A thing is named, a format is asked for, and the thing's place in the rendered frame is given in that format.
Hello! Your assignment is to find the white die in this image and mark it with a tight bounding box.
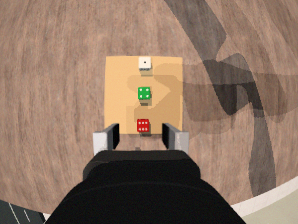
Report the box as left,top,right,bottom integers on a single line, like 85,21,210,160
139,57,151,71

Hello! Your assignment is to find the green die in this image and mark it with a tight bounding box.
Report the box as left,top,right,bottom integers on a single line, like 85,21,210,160
138,87,150,100

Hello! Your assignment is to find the tan square mat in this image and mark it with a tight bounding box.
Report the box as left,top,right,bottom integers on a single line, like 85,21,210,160
105,56,183,134

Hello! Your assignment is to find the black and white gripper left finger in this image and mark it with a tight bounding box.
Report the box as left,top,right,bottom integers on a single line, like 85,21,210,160
93,123,120,156

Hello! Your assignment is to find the dark red die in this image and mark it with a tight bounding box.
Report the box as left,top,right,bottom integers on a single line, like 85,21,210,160
137,119,149,132

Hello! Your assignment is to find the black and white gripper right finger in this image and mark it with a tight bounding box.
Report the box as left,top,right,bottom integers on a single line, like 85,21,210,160
162,123,189,155

